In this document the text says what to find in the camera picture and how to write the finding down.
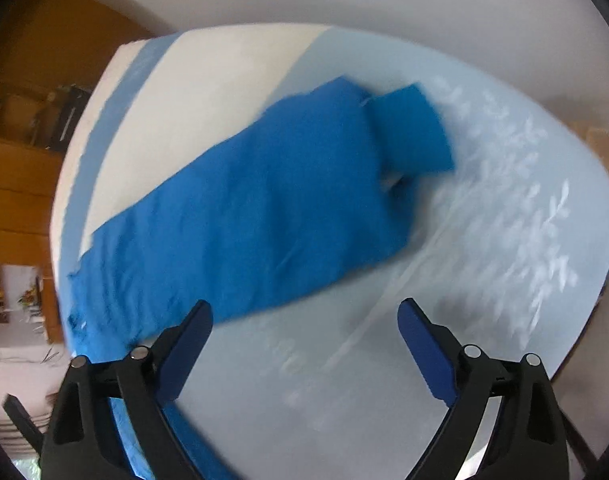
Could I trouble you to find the wooden wardrobe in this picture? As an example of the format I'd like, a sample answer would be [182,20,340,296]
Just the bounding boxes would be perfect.
[0,0,152,342]

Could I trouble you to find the blue and white bed sheet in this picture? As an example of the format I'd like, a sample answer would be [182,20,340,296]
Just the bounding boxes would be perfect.
[50,24,609,479]

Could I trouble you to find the blue puffer jacket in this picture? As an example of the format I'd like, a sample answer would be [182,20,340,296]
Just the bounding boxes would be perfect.
[67,77,455,362]

